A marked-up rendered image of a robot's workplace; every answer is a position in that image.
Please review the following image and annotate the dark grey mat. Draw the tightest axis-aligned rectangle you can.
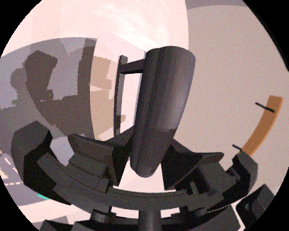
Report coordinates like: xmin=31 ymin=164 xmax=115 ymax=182
xmin=0 ymin=37 xmax=98 ymax=207

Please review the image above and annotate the cream square tile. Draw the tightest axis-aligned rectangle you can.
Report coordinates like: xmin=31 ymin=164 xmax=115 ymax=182
xmin=0 ymin=167 xmax=8 ymax=179

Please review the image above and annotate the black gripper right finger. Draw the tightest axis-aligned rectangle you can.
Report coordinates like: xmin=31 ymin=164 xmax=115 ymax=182
xmin=161 ymin=138 xmax=224 ymax=191

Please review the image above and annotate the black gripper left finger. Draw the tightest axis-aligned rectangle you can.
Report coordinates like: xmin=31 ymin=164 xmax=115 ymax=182
xmin=67 ymin=125 xmax=134 ymax=187

